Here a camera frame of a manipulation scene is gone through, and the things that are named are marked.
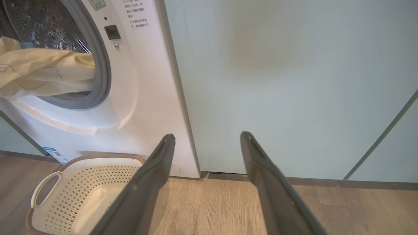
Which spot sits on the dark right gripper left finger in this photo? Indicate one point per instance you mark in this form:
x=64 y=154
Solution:
x=140 y=195

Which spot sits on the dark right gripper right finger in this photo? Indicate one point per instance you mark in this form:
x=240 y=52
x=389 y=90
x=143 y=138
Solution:
x=277 y=202

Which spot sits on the pale yellow garment blue trim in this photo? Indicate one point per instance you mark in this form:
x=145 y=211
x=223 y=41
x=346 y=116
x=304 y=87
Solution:
x=39 y=71

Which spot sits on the white perforated laundry basket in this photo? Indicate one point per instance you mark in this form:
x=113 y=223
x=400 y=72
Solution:
x=81 y=182

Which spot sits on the white front-load washing machine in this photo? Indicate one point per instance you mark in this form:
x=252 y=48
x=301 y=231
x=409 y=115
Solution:
x=147 y=98

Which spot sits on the pale green cabinet door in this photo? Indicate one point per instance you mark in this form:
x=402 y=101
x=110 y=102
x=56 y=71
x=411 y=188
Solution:
x=392 y=156
x=294 y=81
x=13 y=140

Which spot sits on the blue energy label sticker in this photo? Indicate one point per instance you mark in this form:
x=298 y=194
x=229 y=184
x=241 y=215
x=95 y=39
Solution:
x=55 y=155

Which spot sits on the grey warning sticker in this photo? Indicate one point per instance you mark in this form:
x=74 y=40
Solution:
x=97 y=4

